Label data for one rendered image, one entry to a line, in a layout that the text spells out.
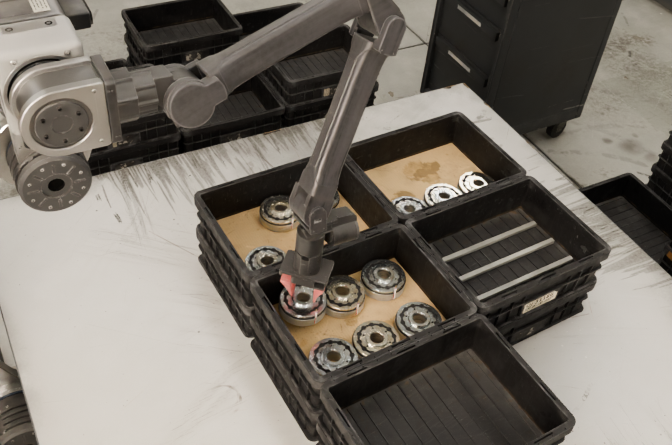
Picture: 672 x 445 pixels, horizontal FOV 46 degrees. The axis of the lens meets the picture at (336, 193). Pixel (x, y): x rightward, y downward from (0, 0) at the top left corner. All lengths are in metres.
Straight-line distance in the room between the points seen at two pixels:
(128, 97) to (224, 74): 0.16
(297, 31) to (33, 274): 1.03
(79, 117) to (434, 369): 0.90
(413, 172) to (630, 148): 1.95
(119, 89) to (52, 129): 0.12
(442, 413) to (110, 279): 0.88
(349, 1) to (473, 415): 0.85
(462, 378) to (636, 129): 2.56
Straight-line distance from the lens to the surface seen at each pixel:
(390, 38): 1.41
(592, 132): 3.96
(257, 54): 1.33
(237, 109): 3.07
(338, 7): 1.37
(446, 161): 2.20
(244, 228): 1.94
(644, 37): 4.89
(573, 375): 1.96
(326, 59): 3.18
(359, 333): 1.70
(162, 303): 1.96
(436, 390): 1.69
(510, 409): 1.70
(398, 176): 2.12
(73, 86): 1.23
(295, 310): 1.69
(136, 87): 1.27
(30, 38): 1.32
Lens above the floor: 2.20
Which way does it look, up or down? 42 degrees down
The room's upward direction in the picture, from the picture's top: 6 degrees clockwise
